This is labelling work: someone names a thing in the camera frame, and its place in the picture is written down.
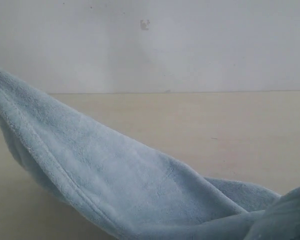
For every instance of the light blue fluffy towel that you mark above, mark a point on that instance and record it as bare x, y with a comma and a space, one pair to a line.
132, 191

